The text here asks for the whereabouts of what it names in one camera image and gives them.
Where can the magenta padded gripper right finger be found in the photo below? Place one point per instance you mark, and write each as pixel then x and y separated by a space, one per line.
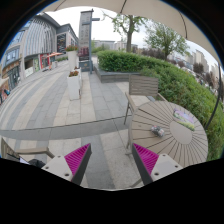
pixel 152 166

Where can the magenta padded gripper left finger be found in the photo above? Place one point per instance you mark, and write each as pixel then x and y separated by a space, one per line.
pixel 72 166

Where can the grey computer mouse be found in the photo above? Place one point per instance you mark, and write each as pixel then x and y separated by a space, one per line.
pixel 157 130

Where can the green purple mouse pad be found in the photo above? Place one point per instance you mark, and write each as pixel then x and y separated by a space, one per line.
pixel 184 119

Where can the round slatted wooden table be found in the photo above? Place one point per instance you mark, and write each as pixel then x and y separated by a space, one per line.
pixel 186 147

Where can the wooden chair at left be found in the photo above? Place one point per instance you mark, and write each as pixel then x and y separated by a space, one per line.
pixel 8 153

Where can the wooden slatted chair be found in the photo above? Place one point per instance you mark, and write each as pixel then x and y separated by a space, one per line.
pixel 143 86

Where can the trimmed green hedge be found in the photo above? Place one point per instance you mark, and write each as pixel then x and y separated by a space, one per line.
pixel 176 86

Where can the near white square planter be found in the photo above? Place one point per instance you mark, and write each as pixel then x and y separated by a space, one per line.
pixel 73 81

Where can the orange parasol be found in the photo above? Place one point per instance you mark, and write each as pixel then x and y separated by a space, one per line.
pixel 54 54

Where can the far tall white planter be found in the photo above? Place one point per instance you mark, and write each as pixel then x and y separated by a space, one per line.
pixel 72 51

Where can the tall grey sign pillar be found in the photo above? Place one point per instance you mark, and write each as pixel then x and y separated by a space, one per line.
pixel 85 28

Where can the beige patio umbrella canopy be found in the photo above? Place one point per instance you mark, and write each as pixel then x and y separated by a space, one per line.
pixel 157 10

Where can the grey stone planter wall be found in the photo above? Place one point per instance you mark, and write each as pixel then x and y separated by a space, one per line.
pixel 108 77

